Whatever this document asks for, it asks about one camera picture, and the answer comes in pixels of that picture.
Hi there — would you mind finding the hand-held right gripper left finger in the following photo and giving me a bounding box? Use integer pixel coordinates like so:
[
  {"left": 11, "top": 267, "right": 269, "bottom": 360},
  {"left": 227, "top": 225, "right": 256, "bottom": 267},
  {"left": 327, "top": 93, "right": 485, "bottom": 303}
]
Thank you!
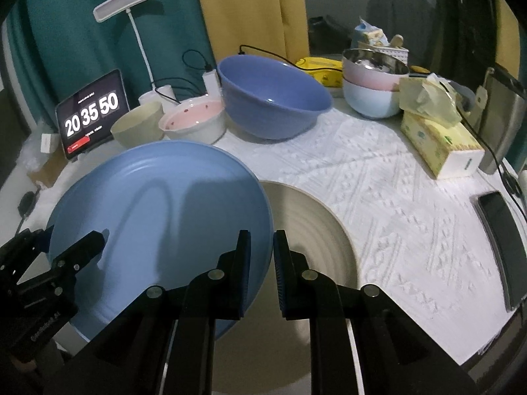
[{"left": 43, "top": 229, "right": 252, "bottom": 395}]

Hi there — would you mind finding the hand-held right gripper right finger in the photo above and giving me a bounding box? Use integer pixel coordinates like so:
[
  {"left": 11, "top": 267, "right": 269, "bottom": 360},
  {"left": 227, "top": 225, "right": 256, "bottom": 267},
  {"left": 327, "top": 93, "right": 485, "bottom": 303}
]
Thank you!
[{"left": 272, "top": 229, "right": 480, "bottom": 395}]

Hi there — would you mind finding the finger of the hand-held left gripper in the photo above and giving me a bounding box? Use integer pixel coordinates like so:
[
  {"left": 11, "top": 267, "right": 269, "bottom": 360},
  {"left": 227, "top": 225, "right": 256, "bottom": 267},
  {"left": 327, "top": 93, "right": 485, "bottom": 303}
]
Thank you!
[
  {"left": 0, "top": 228, "right": 52, "bottom": 272},
  {"left": 48, "top": 231, "right": 104, "bottom": 274}
]

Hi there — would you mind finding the beige plate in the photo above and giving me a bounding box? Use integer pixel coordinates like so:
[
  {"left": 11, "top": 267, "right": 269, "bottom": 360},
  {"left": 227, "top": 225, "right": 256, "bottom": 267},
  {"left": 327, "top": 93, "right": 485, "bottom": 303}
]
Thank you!
[{"left": 212, "top": 180, "right": 358, "bottom": 395}]

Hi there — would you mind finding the light blue plate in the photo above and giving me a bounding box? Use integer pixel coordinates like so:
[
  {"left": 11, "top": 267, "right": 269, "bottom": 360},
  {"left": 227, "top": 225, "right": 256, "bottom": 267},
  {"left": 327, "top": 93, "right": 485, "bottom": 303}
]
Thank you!
[{"left": 46, "top": 141, "right": 274, "bottom": 342}]

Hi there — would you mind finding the cream bowl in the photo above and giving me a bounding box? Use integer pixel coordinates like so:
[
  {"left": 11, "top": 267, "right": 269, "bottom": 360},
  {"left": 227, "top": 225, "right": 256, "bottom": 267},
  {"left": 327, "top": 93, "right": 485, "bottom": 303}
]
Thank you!
[{"left": 110, "top": 101, "right": 164, "bottom": 149}]

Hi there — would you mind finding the pink spotted white bowl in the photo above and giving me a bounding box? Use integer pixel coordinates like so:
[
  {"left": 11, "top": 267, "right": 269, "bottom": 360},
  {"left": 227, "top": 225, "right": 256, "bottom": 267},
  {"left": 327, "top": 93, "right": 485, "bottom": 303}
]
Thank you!
[{"left": 158, "top": 95, "right": 227, "bottom": 145}]

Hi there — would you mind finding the large blue bowl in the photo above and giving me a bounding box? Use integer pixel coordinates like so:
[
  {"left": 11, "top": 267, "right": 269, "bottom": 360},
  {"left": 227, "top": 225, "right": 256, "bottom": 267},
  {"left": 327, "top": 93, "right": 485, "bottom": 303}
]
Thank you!
[{"left": 217, "top": 55, "right": 333, "bottom": 140}]

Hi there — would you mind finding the black round object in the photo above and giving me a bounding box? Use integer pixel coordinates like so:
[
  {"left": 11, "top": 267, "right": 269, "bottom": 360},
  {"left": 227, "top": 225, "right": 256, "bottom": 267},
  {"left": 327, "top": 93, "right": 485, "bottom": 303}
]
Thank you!
[{"left": 18, "top": 191, "right": 36, "bottom": 217}]

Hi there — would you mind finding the cardboard box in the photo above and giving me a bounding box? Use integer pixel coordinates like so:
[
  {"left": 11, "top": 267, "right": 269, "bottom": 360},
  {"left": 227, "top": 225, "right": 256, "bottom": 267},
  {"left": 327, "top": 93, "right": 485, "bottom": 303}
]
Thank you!
[{"left": 27, "top": 148, "right": 69, "bottom": 190}]

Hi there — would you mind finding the clear plastic bag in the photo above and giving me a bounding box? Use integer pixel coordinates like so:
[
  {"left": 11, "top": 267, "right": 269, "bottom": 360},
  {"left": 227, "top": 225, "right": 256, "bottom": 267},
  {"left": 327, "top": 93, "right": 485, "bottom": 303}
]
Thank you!
[{"left": 16, "top": 132, "right": 46, "bottom": 173}]

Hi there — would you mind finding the small white box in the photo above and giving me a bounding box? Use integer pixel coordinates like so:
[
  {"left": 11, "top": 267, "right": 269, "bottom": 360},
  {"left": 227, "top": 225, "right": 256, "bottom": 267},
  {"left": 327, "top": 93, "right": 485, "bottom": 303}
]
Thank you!
[{"left": 40, "top": 133, "right": 62, "bottom": 157}]

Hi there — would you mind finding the tablet with clock display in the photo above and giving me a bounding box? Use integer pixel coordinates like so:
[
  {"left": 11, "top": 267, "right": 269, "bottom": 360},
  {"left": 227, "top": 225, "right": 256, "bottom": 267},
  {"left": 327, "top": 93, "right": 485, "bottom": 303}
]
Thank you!
[{"left": 55, "top": 68, "right": 128, "bottom": 161}]

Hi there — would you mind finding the white charger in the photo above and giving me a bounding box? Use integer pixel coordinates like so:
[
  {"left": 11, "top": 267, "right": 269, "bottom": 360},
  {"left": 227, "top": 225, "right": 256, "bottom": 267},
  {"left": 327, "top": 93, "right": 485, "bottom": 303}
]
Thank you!
[{"left": 203, "top": 70, "right": 220, "bottom": 95}]

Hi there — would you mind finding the yellow tissue box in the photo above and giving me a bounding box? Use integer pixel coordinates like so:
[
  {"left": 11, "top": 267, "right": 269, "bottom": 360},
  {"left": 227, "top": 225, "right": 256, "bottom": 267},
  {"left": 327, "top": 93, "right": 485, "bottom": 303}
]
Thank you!
[{"left": 399, "top": 73, "right": 485, "bottom": 179}]

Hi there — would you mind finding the yellow wet wipes pack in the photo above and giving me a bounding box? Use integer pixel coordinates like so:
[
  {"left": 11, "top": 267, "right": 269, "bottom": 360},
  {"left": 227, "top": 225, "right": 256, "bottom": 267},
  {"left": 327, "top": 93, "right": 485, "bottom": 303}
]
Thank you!
[{"left": 295, "top": 57, "right": 344, "bottom": 87}]

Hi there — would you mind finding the teal curtain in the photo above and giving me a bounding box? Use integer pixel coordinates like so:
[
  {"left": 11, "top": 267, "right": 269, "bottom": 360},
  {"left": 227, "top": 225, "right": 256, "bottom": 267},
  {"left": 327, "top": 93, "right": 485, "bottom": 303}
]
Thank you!
[{"left": 8, "top": 0, "right": 215, "bottom": 132}]

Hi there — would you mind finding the pink steel bowl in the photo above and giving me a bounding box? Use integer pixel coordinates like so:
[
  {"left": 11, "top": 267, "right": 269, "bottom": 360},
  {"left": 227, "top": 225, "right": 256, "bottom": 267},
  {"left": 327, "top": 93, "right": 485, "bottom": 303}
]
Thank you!
[{"left": 343, "top": 48, "right": 410, "bottom": 91}]

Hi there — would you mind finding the black smartphone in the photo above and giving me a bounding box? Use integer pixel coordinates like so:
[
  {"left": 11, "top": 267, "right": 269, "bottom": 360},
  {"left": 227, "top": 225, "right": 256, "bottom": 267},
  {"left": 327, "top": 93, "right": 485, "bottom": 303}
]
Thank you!
[{"left": 478, "top": 191, "right": 527, "bottom": 311}]

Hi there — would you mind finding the white perforated basket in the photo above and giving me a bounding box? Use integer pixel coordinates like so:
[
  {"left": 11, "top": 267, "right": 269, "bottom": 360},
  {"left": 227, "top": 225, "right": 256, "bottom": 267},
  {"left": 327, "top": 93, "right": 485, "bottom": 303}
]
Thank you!
[{"left": 357, "top": 41, "right": 410, "bottom": 65}]

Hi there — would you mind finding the white desk lamp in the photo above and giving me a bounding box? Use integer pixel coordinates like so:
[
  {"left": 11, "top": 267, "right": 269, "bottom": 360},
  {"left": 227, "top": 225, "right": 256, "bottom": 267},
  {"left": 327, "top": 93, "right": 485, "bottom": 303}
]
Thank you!
[{"left": 93, "top": 0, "right": 178, "bottom": 105}]

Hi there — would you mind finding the yellow white packet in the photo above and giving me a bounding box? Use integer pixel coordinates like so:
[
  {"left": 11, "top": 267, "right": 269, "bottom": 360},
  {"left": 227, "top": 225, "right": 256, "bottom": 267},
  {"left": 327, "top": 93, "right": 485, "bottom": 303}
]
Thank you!
[{"left": 362, "top": 27, "right": 388, "bottom": 46}]

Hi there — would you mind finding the yellow curtain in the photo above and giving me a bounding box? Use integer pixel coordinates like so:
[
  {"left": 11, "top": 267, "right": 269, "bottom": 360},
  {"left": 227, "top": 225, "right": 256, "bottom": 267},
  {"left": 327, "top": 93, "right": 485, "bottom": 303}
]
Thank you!
[{"left": 193, "top": 0, "right": 309, "bottom": 64}]

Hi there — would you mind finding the grey cloth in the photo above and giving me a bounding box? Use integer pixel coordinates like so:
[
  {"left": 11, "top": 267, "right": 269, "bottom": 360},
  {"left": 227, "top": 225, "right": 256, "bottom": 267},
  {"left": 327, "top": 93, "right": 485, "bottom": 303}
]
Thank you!
[{"left": 449, "top": 82, "right": 476, "bottom": 112}]

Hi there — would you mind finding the grey metal stand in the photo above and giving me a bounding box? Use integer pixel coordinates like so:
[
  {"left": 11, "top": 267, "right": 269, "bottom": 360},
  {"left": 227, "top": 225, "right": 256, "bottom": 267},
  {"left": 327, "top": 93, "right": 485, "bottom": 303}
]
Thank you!
[{"left": 478, "top": 66, "right": 527, "bottom": 173}]

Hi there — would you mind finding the blue white packet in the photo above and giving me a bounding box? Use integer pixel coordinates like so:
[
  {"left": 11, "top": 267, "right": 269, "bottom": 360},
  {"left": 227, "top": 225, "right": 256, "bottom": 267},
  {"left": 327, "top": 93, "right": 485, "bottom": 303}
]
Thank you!
[{"left": 353, "top": 16, "right": 390, "bottom": 46}]

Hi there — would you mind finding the black cable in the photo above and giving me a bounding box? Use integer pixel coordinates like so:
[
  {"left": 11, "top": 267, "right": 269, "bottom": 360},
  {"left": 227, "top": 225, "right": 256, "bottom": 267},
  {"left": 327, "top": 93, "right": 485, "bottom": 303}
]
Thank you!
[
  {"left": 239, "top": 44, "right": 303, "bottom": 66},
  {"left": 154, "top": 49, "right": 215, "bottom": 101}
]

